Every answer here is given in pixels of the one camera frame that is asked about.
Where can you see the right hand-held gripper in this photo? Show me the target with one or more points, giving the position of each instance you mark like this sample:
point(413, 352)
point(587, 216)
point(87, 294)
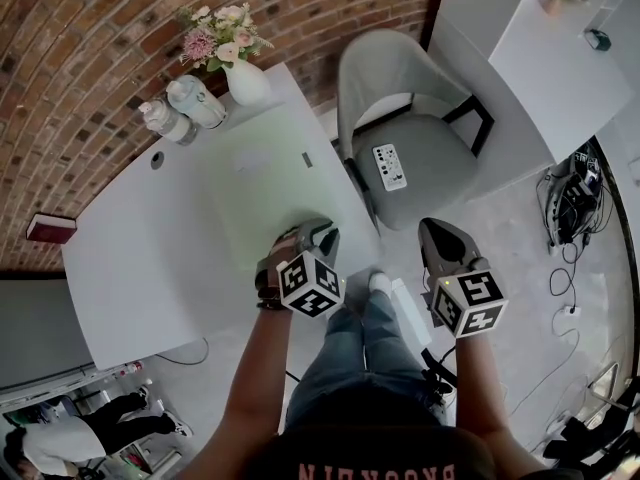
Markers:
point(467, 303)

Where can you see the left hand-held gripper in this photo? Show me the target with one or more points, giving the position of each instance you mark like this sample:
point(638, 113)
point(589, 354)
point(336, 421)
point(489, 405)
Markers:
point(312, 285)

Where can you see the pale green folder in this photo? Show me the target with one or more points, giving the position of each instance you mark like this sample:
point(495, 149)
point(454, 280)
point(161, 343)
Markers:
point(280, 188)

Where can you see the person's left forearm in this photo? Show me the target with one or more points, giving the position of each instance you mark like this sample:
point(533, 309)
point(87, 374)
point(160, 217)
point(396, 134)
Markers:
point(250, 383)

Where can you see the person's right forearm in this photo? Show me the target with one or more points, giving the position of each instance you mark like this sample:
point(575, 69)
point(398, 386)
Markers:
point(482, 393)

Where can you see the person's left hand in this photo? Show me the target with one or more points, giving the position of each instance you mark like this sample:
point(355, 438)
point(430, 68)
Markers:
point(275, 263)

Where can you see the person's right white shoe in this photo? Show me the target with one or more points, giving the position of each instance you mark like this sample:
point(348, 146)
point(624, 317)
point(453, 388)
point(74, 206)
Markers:
point(380, 282)

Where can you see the grey upholstered chair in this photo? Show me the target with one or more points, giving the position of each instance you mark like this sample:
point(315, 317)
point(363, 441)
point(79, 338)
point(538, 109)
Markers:
point(420, 168)

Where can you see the white remote control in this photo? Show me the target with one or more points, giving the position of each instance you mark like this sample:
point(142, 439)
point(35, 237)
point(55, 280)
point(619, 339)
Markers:
point(389, 167)

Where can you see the person's blue jeans legs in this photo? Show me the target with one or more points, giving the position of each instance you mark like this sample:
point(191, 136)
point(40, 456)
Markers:
point(360, 368)

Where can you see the white power strip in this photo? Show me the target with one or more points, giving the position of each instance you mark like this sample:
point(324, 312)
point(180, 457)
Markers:
point(571, 310)

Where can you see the white vase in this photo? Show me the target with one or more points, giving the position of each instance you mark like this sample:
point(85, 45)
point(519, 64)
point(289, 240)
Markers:
point(247, 85)

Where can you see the white desk with drawers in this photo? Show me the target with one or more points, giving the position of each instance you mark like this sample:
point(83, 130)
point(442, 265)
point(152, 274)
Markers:
point(145, 253)

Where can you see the pale blue lidded tumbler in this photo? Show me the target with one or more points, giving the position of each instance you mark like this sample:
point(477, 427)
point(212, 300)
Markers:
point(197, 103)

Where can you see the clear bottle with pink lid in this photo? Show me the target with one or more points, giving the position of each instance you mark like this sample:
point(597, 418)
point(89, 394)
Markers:
point(170, 125)

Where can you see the white shelf desk unit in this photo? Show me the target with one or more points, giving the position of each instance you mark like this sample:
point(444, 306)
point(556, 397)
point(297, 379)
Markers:
point(560, 78)

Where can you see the person's black shirt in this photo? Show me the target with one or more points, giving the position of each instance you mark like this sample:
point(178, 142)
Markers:
point(370, 453)

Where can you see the pink flower bouquet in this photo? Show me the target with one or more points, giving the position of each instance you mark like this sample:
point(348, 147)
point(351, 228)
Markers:
point(222, 35)

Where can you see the red capped bottle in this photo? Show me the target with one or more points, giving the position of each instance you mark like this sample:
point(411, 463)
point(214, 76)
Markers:
point(129, 369)

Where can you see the small green clock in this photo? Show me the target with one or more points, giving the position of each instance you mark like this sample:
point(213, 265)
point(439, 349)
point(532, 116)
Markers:
point(598, 39)

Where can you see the dark red book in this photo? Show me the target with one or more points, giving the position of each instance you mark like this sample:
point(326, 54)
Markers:
point(52, 228)

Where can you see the grey refrigerator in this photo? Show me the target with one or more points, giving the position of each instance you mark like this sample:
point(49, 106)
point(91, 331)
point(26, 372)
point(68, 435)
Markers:
point(35, 328)

